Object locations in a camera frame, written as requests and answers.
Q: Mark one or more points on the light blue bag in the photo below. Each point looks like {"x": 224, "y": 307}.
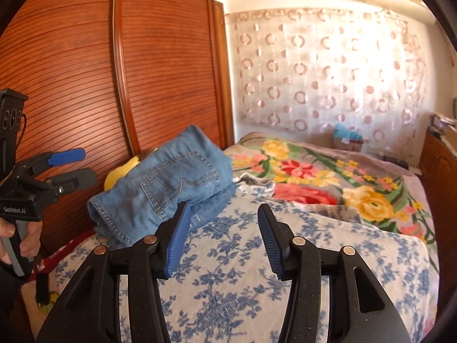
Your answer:
{"x": 346, "y": 132}

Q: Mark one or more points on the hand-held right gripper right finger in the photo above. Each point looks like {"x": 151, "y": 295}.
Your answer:
{"x": 271, "y": 246}

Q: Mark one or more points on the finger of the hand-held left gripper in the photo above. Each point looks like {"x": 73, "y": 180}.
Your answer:
{"x": 66, "y": 157}
{"x": 76, "y": 180}

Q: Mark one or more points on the colourful flower blanket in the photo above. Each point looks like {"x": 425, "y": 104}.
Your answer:
{"x": 321, "y": 171}

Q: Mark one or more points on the folded blue denim pants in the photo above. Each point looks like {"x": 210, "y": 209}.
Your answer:
{"x": 216, "y": 203}

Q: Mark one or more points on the low wooden cabinet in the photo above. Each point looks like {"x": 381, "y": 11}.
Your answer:
{"x": 439, "y": 185}

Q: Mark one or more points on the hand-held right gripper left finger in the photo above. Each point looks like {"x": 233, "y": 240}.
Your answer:
{"x": 176, "y": 243}

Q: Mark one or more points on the wooden louvred wardrobe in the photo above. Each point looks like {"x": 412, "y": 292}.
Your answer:
{"x": 89, "y": 60}

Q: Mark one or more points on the person's left hand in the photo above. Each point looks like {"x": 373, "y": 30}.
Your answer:
{"x": 32, "y": 237}

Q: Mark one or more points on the blue denim pants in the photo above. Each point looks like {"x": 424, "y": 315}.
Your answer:
{"x": 216, "y": 203}
{"x": 160, "y": 178}

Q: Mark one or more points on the sheer circle pattern curtain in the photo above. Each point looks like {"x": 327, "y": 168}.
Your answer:
{"x": 321, "y": 71}

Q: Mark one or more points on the red cloth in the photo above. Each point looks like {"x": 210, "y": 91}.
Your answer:
{"x": 60, "y": 253}

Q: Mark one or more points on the small cardboard box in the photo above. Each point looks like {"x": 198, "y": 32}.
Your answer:
{"x": 353, "y": 146}

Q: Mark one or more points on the white blue floral bed sheet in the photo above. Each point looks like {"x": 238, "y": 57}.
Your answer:
{"x": 250, "y": 275}

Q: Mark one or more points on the yellow plush toy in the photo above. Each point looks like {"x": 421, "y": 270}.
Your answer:
{"x": 116, "y": 178}

